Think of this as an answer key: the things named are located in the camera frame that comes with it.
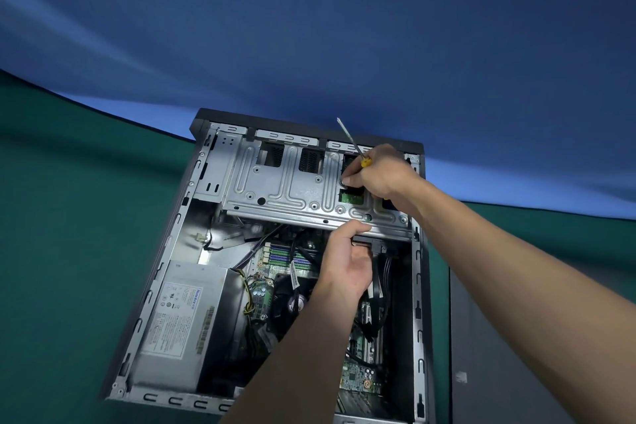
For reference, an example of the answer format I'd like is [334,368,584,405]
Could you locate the person's right hand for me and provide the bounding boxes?
[341,143,426,216]

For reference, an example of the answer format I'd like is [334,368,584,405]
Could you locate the person's left hand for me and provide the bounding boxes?
[317,218,374,303]

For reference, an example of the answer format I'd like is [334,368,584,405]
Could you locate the yellow handled screwdriver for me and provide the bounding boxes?
[336,117,373,169]

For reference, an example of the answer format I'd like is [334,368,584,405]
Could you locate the silver metal drive cage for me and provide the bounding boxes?
[221,128,416,241]

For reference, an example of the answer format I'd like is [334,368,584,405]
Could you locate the person's right forearm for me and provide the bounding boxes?
[397,175,636,424]

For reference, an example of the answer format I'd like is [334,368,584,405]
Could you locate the person's left forearm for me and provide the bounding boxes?
[219,282,366,424]

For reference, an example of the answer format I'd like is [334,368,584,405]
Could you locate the black processor cooling fan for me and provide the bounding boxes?
[271,279,313,321]

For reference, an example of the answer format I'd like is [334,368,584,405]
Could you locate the green motherboard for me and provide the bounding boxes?
[242,239,391,414]

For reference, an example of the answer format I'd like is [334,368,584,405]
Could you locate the black and silver computer case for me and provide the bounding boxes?
[99,108,438,424]

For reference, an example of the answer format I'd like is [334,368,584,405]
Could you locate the blue backdrop cloth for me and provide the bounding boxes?
[0,0,636,222]

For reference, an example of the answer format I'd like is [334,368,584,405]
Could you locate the grey power supply unit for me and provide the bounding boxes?
[130,260,249,396]

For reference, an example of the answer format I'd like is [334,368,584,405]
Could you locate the dark grey case side panel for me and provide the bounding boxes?
[449,260,636,424]

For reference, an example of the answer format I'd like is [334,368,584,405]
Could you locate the green table cloth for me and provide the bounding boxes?
[0,68,636,424]

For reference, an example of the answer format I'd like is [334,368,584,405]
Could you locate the black data cables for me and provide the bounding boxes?
[367,251,394,342]

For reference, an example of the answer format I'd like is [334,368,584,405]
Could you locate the yellow and black power cable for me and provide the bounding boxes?
[237,267,260,322]

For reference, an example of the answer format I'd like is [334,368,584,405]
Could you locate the white plug black cable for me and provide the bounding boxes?
[195,227,224,253]

